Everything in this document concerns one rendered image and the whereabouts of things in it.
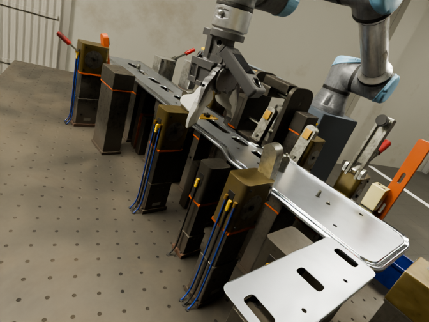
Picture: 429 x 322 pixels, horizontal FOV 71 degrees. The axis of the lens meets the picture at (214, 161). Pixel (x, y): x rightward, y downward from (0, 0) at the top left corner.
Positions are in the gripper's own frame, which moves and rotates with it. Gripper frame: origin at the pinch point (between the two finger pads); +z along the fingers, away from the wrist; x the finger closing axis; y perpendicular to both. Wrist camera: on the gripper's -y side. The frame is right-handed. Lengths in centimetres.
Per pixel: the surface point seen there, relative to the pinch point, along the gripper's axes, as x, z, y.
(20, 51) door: -58, 40, 255
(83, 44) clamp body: -14, -1, 80
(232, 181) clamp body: 6.3, 5.8, -12.5
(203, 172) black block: -0.6, 11.7, -0.6
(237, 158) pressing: -11.4, 8.7, -2.6
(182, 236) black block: -1.0, 32.4, 0.9
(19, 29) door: -58, 22, 254
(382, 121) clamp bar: -29.2, -10.1, -27.7
